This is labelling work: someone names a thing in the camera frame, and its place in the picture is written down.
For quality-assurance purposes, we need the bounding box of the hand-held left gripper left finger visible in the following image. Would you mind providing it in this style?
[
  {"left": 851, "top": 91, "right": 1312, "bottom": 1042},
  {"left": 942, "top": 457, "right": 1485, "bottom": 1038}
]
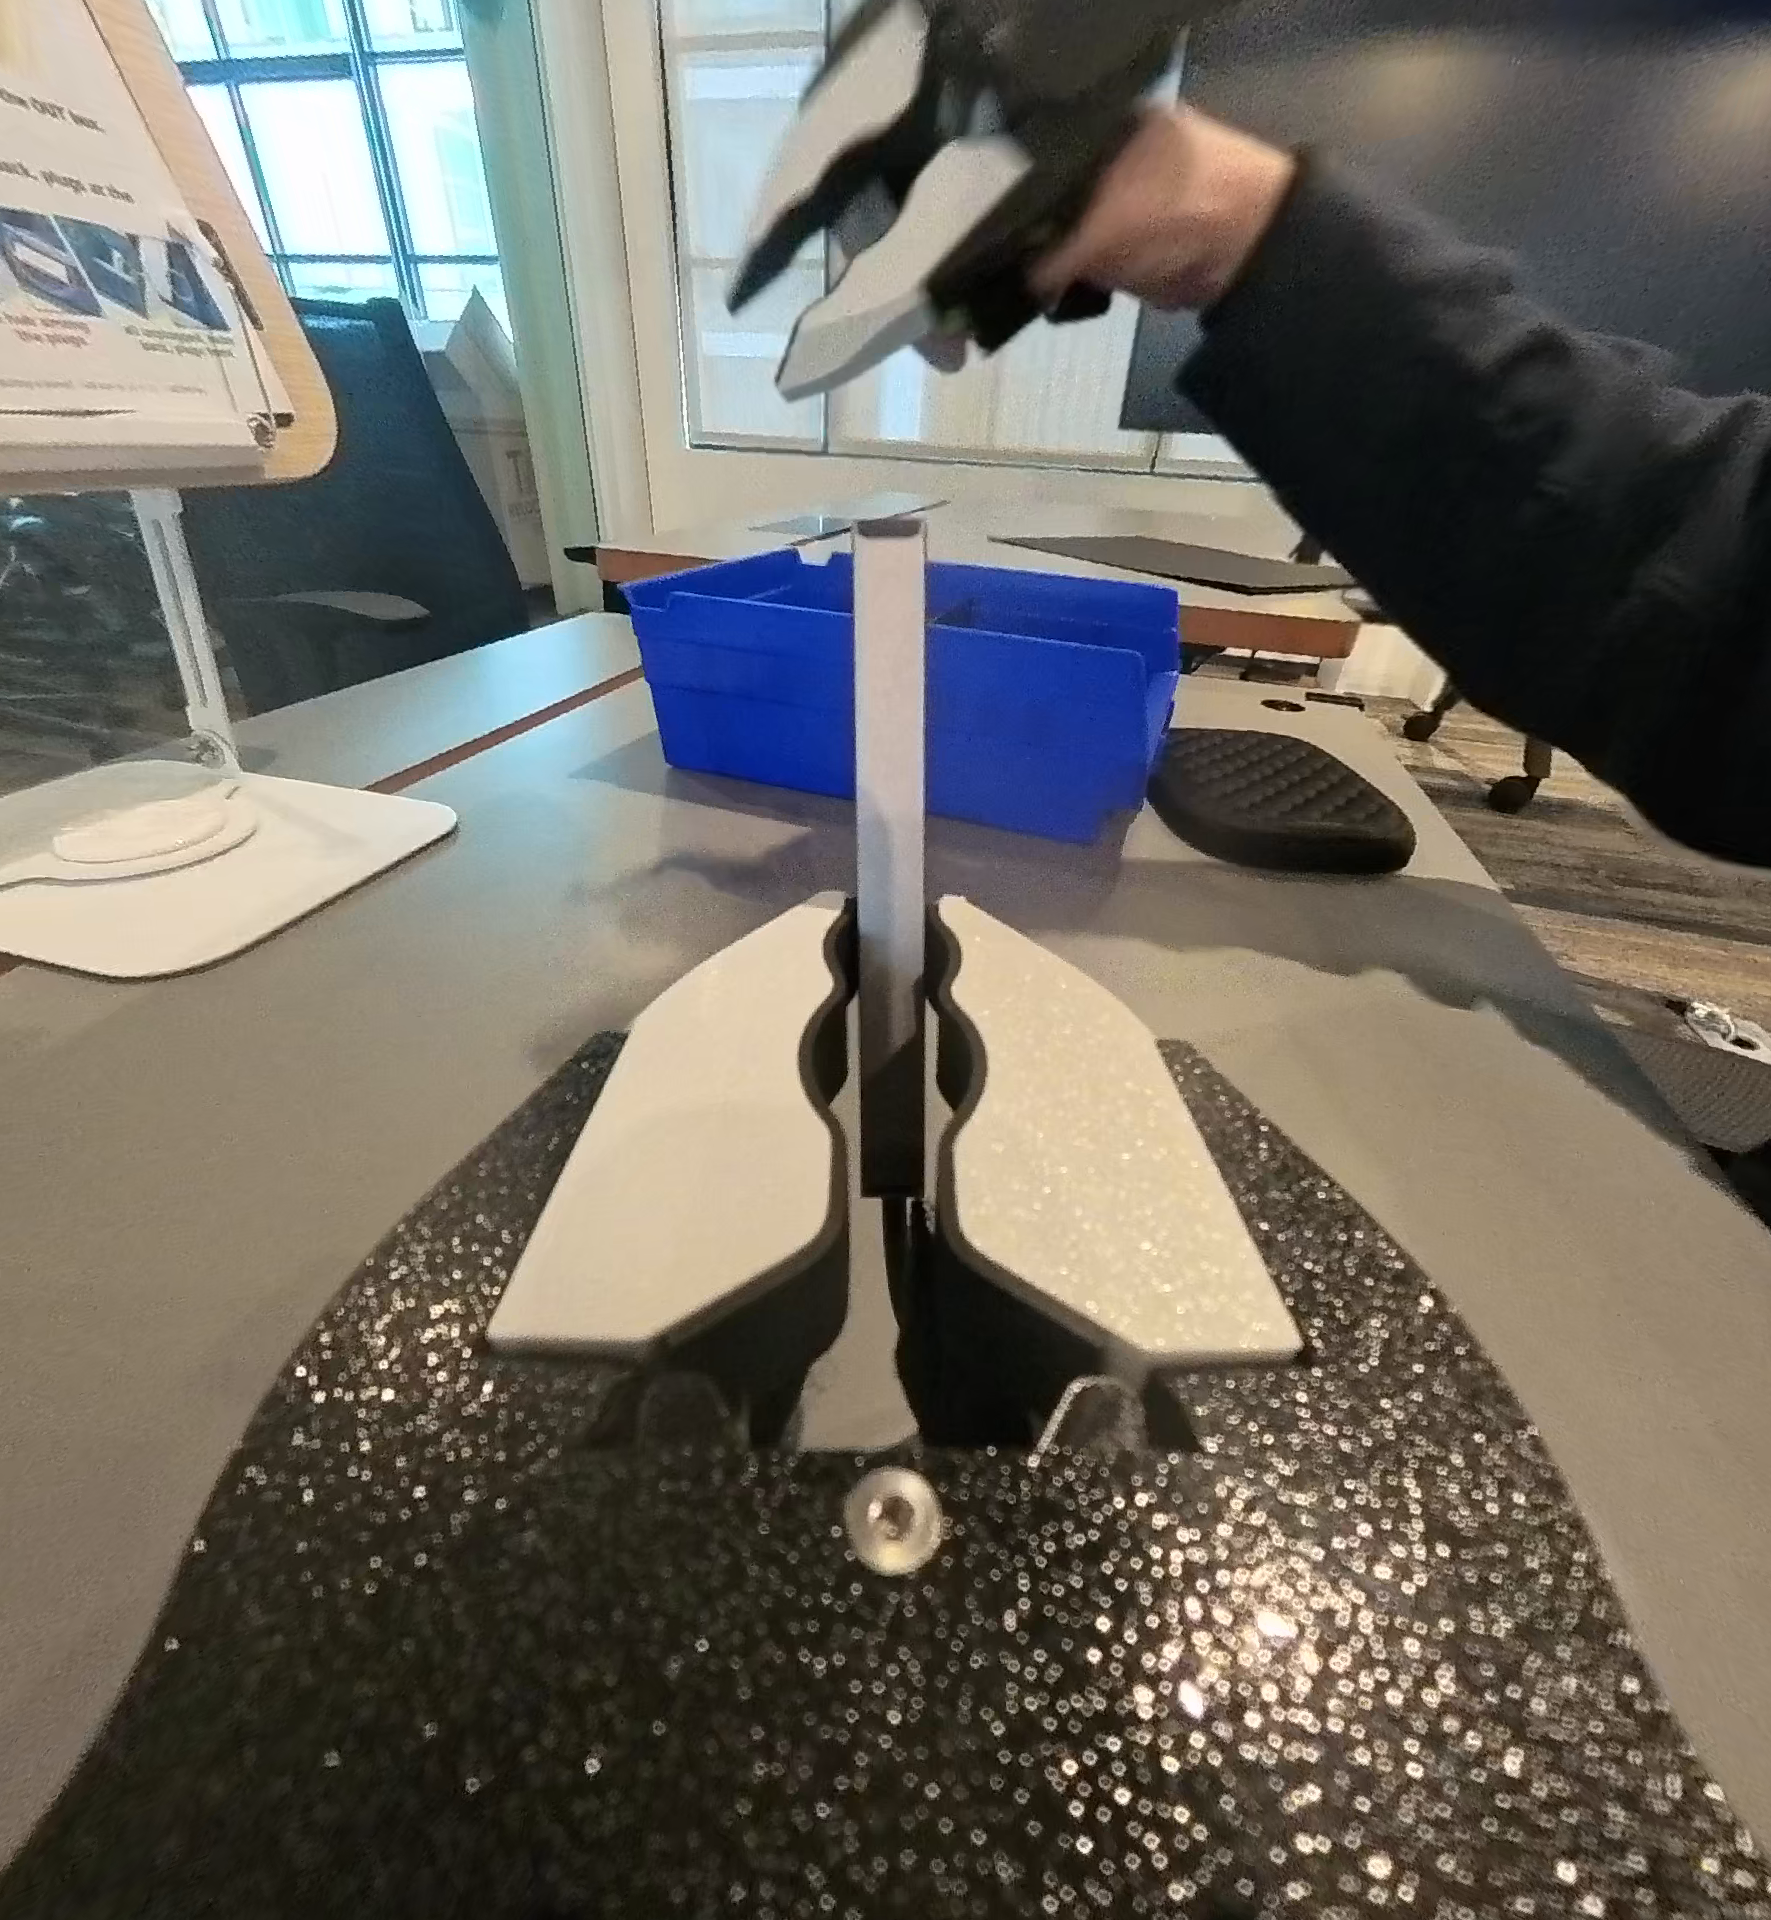
[{"left": 486, "top": 891, "right": 855, "bottom": 1444}]

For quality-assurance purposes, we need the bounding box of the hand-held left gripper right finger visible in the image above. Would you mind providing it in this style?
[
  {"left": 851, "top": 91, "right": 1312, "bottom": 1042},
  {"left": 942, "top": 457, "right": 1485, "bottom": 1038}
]
[{"left": 929, "top": 894, "right": 1305, "bottom": 1447}]

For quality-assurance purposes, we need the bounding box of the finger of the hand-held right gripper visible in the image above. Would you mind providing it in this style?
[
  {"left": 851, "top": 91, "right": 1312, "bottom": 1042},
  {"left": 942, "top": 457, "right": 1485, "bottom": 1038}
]
[
  {"left": 725, "top": 0, "right": 964, "bottom": 317},
  {"left": 778, "top": 138, "right": 1042, "bottom": 402}
]

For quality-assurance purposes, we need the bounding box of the blue plastic bin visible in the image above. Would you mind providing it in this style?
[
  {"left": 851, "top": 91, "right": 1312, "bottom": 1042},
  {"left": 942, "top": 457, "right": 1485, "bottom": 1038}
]
[{"left": 623, "top": 545, "right": 1186, "bottom": 846}]

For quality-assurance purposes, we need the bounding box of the black usb hub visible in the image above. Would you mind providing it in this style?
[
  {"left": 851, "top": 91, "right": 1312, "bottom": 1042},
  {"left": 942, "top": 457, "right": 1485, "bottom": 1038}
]
[{"left": 851, "top": 518, "right": 929, "bottom": 1202}]

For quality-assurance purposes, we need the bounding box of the person's right forearm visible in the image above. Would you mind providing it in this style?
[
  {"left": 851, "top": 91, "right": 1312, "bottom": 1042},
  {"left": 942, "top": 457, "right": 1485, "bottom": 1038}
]
[{"left": 1176, "top": 150, "right": 1771, "bottom": 888}]

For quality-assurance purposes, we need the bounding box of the person's right hand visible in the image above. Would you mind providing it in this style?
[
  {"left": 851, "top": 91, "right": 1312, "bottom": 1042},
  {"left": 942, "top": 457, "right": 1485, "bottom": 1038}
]
[{"left": 1038, "top": 105, "right": 1301, "bottom": 326}]

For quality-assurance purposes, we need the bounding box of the large glass window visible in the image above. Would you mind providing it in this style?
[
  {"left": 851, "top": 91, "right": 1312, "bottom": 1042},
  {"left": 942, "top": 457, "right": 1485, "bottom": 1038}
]
[{"left": 660, "top": 0, "right": 1277, "bottom": 481}]

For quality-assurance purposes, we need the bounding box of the black flat mat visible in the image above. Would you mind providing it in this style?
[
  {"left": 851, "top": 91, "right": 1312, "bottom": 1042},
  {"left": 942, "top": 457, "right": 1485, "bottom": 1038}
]
[{"left": 987, "top": 528, "right": 1359, "bottom": 596}]

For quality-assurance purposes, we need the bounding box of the black wrist rest pad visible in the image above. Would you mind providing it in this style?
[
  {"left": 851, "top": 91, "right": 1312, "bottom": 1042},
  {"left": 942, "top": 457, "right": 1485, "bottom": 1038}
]
[{"left": 1145, "top": 726, "right": 1421, "bottom": 877}]

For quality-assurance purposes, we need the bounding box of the large dark screen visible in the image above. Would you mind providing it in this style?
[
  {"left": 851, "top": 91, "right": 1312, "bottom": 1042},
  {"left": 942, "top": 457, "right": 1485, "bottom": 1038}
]
[{"left": 1118, "top": 0, "right": 1771, "bottom": 440}]

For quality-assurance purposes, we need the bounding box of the clear acrylic sheet stand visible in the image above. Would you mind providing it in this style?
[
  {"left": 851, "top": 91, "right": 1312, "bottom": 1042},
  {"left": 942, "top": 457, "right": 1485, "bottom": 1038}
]
[{"left": 0, "top": 415, "right": 461, "bottom": 984}]

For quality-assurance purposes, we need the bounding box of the wooden edged table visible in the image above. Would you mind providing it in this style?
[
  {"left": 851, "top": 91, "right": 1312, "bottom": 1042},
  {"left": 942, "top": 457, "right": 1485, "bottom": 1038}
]
[{"left": 567, "top": 485, "right": 1367, "bottom": 669}]

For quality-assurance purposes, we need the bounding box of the office chair wheel base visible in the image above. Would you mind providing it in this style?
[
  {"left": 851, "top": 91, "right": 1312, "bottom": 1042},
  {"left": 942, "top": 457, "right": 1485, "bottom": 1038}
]
[{"left": 1403, "top": 666, "right": 1553, "bottom": 815}]

